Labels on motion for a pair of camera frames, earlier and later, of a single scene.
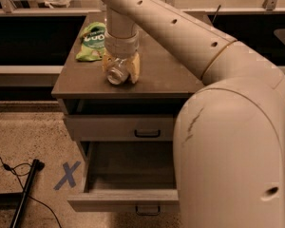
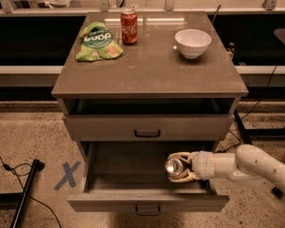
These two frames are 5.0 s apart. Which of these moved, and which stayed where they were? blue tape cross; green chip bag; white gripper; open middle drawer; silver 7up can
Moved: silver 7up can; white gripper
Stayed: green chip bag; open middle drawer; blue tape cross
